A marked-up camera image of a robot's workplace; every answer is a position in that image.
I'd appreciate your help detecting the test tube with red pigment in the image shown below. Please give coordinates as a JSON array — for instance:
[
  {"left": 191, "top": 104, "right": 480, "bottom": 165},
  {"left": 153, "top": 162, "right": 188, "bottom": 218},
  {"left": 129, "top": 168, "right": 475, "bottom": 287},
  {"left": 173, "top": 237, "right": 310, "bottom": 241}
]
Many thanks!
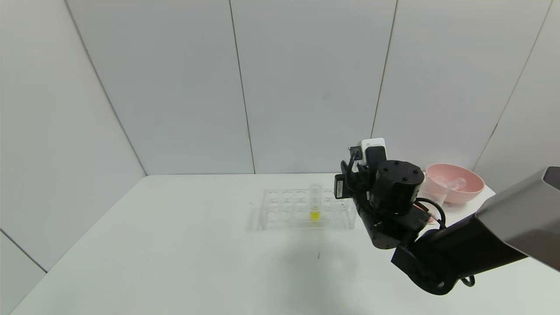
[{"left": 442, "top": 177, "right": 468, "bottom": 192}]

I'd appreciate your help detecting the clear plastic test tube rack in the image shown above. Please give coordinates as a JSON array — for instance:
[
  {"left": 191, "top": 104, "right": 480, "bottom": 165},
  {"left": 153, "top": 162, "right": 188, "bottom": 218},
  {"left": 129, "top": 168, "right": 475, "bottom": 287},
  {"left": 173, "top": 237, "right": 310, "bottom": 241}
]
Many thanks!
[{"left": 257, "top": 188, "right": 357, "bottom": 231}]

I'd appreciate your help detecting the test tube with yellow pigment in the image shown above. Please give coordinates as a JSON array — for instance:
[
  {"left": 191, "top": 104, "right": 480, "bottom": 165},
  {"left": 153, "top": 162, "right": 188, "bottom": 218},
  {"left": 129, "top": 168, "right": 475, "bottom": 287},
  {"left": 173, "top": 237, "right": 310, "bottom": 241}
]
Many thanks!
[{"left": 309, "top": 184, "right": 323, "bottom": 221}]

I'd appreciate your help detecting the clear glass beaker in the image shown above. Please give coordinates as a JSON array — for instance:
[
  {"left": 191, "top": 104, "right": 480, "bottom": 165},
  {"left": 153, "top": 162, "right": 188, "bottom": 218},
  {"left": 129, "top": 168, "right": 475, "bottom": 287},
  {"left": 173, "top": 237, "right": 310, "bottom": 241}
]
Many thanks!
[{"left": 418, "top": 175, "right": 448, "bottom": 226}]

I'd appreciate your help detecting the pink plastic bowl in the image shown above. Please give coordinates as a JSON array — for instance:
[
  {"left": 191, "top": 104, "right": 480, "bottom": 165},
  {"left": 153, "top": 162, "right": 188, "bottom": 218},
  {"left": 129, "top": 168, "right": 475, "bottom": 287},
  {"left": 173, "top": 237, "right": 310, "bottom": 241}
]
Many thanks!
[{"left": 425, "top": 164, "right": 485, "bottom": 204}]

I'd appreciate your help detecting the black camera cable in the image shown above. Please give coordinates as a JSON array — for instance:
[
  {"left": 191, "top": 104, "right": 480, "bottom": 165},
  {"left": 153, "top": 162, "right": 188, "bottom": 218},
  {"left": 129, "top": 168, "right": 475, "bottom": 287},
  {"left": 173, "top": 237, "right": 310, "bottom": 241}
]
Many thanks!
[{"left": 340, "top": 147, "right": 364, "bottom": 193}]

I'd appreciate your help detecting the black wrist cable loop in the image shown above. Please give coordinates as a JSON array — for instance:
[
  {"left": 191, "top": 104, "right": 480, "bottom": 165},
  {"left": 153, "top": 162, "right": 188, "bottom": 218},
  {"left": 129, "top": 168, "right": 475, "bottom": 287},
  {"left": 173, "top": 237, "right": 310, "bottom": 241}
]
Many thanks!
[{"left": 416, "top": 198, "right": 447, "bottom": 230}]

